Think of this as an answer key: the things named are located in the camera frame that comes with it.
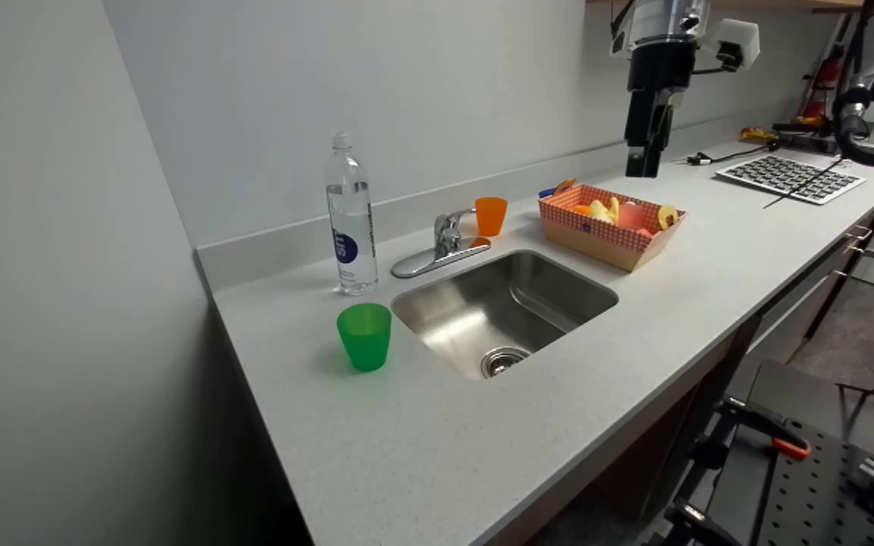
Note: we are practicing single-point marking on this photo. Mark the yellow ring toy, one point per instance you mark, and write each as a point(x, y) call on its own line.
point(665, 216)

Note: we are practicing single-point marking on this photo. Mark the black perforated cart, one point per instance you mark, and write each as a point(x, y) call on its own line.
point(740, 492)

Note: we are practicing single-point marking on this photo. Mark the orange handled clamp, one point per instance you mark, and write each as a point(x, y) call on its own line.
point(777, 431)

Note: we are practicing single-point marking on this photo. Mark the green plastic cup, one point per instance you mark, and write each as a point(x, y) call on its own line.
point(365, 331)

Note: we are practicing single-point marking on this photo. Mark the yellow toy fruit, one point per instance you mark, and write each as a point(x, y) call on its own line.
point(604, 214)

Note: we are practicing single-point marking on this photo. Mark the red black tool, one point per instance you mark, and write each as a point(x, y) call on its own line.
point(813, 111)

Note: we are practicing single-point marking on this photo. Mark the yellow black hand tool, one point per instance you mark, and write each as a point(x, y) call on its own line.
point(789, 138)

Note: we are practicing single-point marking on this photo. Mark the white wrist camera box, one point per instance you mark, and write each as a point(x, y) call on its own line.
point(739, 45)

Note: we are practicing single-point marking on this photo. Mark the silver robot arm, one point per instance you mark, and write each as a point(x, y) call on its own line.
point(665, 23)

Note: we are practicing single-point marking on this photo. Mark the chrome sink faucet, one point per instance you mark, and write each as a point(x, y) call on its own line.
point(448, 247)

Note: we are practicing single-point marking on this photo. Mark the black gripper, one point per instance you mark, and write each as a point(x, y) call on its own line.
point(656, 77)

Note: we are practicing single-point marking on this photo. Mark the clear plastic water bottle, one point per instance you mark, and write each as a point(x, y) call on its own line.
point(350, 216)

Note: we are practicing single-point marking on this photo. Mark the red toy fruit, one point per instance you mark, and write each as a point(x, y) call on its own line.
point(629, 218)

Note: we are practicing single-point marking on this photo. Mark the metal sink drain strainer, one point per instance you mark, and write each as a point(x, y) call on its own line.
point(501, 358)

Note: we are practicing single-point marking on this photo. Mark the orange plastic cup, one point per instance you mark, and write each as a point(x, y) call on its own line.
point(490, 216)

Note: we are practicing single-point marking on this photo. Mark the white computer keyboard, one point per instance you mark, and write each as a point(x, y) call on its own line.
point(789, 179)

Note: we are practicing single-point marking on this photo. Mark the stainless steel sink basin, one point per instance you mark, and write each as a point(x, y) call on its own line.
point(520, 299)

